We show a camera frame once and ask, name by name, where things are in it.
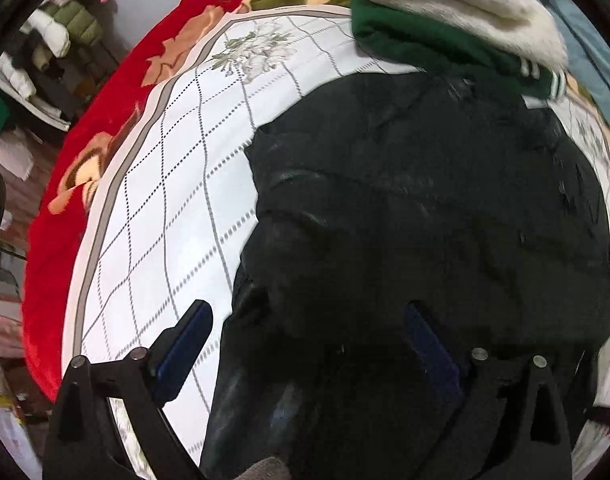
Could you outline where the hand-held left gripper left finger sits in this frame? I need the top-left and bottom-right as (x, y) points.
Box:
(42, 299), (214, 480)

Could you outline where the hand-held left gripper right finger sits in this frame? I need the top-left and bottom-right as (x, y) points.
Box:
(404, 303), (572, 480)

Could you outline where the black puffer jacket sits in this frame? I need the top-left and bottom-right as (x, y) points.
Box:
(200, 71), (610, 480)

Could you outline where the white checked bed sheet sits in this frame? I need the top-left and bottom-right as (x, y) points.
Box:
(62, 6), (610, 480)

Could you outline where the red floral blanket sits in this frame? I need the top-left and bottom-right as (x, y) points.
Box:
(21, 0), (366, 403)

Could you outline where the green striped-cuff jacket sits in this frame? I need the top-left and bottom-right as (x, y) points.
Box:
(350, 0), (567, 101)

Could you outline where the cream fleece garment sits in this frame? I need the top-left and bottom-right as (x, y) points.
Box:
(352, 0), (570, 72)

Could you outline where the blue-grey cloth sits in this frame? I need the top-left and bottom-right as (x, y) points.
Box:
(515, 0), (610, 148)

